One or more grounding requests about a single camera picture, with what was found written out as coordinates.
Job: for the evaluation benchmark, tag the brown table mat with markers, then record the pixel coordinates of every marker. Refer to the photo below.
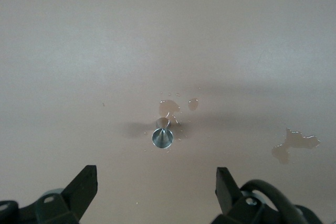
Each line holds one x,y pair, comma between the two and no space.
78,51

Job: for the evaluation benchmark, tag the tiny brown liquid puddle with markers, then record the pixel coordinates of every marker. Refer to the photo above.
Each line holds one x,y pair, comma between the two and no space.
193,104

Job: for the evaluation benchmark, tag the wide brown liquid puddle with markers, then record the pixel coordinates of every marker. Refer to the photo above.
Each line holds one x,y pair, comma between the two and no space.
294,142

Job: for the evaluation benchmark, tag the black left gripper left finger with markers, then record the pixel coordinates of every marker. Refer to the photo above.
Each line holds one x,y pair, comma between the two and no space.
73,200

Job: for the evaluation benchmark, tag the clear stemmed glass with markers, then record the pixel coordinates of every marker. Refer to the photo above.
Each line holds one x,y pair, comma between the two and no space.
162,137

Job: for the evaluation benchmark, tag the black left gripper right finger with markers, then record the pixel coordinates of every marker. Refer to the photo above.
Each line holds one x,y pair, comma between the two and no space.
227,197

